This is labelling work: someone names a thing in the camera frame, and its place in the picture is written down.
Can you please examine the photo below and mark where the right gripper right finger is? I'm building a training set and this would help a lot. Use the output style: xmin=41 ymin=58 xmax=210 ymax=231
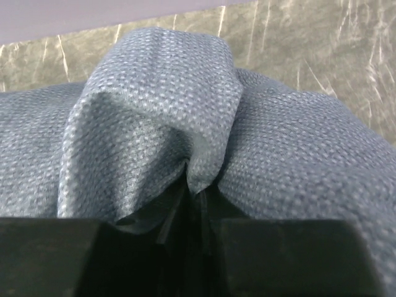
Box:
xmin=194 ymin=188 xmax=384 ymax=296

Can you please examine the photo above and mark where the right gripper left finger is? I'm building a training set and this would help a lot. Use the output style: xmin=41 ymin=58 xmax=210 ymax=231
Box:
xmin=1 ymin=183 xmax=188 ymax=296

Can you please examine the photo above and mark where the striped blue grey pillowcase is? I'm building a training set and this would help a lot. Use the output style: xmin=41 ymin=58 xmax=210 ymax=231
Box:
xmin=1 ymin=28 xmax=395 ymax=296

